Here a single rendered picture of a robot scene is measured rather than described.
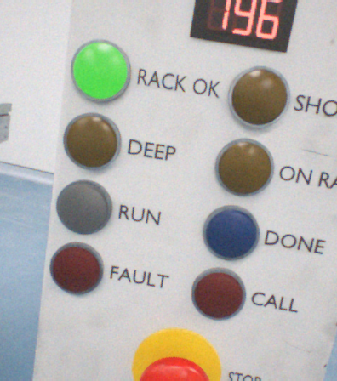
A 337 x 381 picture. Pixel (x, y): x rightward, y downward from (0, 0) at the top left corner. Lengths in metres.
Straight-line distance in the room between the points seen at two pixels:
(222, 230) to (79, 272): 0.08
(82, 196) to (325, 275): 0.14
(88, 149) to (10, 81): 4.07
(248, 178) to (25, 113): 4.03
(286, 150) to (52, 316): 0.16
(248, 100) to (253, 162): 0.03
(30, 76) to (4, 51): 0.31
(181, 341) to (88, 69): 0.16
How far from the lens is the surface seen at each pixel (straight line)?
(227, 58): 0.23
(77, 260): 0.25
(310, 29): 0.24
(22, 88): 4.24
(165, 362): 0.25
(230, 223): 0.24
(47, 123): 4.13
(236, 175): 0.23
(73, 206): 0.24
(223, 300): 0.25
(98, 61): 0.23
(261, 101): 0.23
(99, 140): 0.23
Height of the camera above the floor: 1.06
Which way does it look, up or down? 14 degrees down
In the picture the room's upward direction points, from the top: 9 degrees clockwise
